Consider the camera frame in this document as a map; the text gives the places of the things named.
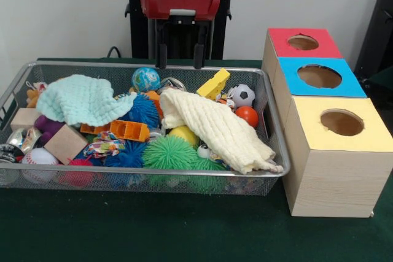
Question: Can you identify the mint knitted cloth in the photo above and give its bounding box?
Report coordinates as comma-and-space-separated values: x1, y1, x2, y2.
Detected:
36, 74, 138, 127

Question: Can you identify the cream knitted cloth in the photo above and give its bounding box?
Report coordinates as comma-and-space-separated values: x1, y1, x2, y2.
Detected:
159, 87, 285, 174

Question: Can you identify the dark green table cloth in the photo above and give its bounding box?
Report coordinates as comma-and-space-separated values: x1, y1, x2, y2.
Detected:
0, 57, 393, 262

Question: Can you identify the tan wooden cube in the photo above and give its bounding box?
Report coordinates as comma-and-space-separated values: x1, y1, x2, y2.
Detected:
44, 123, 89, 164

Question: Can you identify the wooden box with three holes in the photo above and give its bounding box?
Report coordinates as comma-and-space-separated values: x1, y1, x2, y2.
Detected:
261, 27, 393, 218

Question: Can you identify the white baseball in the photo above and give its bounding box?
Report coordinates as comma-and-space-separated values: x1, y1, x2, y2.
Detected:
20, 147, 59, 166

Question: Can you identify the orange long toy block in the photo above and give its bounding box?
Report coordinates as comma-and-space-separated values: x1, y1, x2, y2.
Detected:
80, 120, 150, 143

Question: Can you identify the globe print ball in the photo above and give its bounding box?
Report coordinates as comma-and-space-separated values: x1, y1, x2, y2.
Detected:
131, 67, 161, 93

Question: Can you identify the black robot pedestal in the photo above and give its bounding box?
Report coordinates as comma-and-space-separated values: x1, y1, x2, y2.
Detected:
118, 0, 248, 60

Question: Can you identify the green spiky rubber ball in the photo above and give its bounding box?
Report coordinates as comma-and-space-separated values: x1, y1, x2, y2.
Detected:
141, 134, 199, 171

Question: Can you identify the orange-red smooth ball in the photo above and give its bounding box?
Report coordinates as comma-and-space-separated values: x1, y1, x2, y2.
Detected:
235, 106, 259, 128

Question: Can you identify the shallow wire mesh bin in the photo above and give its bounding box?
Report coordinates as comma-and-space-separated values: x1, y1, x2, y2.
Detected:
0, 61, 291, 197

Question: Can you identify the yellow toy block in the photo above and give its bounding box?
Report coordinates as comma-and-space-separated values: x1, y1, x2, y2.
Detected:
196, 67, 231, 101

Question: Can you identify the small soccer ball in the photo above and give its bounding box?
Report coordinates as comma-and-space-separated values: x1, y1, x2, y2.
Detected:
230, 83, 256, 109

